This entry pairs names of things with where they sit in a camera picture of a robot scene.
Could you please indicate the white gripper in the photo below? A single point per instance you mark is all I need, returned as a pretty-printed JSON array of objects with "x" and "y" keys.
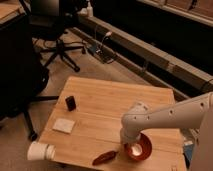
[{"x": 129, "y": 136}]

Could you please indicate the red ceramic bowl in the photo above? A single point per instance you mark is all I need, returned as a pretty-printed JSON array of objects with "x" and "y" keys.
[{"x": 140, "y": 150}]

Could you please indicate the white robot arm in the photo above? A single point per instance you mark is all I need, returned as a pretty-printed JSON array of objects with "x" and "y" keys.
[{"x": 193, "y": 113}]

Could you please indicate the red chili pepper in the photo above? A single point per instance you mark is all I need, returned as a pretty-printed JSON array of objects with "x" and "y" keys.
[{"x": 104, "y": 157}]

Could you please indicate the white square sponge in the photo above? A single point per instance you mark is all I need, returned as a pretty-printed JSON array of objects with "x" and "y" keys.
[{"x": 63, "y": 125}]

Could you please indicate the small black box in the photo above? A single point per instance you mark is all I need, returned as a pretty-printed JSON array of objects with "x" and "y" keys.
[{"x": 70, "y": 102}]

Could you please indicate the black chair at left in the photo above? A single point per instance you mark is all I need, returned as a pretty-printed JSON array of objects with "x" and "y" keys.
[{"x": 22, "y": 76}]

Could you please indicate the white spray bottle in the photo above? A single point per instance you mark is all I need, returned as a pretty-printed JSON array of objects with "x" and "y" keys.
[{"x": 88, "y": 11}]

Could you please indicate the black office chair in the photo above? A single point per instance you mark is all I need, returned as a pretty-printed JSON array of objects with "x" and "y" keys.
[{"x": 49, "y": 19}]

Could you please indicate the wooden desk corner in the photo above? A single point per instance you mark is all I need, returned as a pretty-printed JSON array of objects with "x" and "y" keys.
[{"x": 9, "y": 9}]

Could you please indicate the power strip with cables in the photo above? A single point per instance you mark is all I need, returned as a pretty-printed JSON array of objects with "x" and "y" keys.
[{"x": 97, "y": 51}]

